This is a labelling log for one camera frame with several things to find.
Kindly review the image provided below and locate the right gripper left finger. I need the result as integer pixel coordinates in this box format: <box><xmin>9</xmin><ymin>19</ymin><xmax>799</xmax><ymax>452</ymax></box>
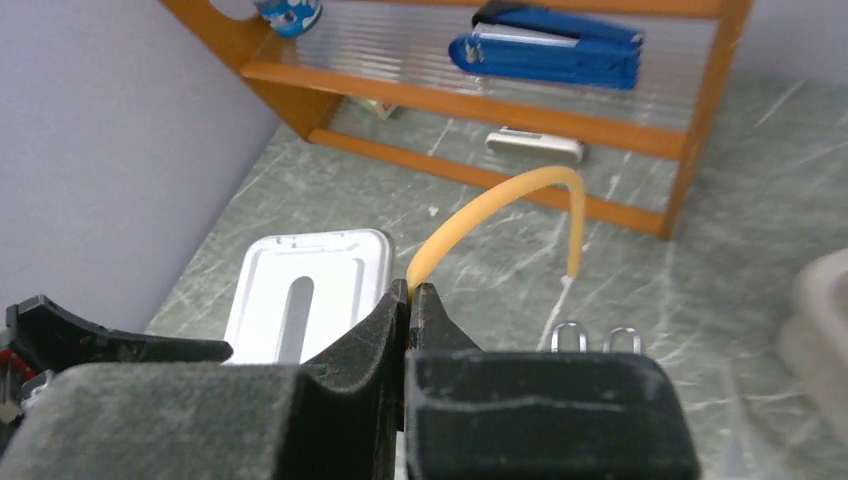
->
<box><xmin>1</xmin><ymin>280</ymin><xmax>409</xmax><ymax>479</ymax></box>

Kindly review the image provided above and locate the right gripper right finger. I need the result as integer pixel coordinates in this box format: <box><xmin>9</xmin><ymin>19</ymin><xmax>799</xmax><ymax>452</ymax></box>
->
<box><xmin>405</xmin><ymin>283</ymin><xmax>701</xmax><ymax>479</ymax></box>

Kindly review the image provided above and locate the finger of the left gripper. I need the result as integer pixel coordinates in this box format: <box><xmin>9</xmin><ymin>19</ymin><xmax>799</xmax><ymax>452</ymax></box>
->
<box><xmin>5</xmin><ymin>294</ymin><xmax>233</xmax><ymax>371</ymax></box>

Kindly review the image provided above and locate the white plastic container lid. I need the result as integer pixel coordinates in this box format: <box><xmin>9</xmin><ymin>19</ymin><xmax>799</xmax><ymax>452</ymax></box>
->
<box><xmin>224</xmin><ymin>228</ymin><xmax>394</xmax><ymax>365</ymax></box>

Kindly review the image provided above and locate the small white green box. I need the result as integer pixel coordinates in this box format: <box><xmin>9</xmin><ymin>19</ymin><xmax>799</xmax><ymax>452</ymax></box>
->
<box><xmin>351</xmin><ymin>97</ymin><xmax>397</xmax><ymax>120</ymax></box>

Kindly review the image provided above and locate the orange wooden shelf rack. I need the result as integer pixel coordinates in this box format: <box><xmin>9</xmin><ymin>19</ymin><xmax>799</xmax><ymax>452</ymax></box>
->
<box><xmin>166</xmin><ymin>1</ymin><xmax>751</xmax><ymax>239</ymax></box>

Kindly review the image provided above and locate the blue stapler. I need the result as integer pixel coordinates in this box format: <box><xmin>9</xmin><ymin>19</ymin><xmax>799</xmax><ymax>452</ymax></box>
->
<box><xmin>448</xmin><ymin>1</ymin><xmax>645</xmax><ymax>91</ymax></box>

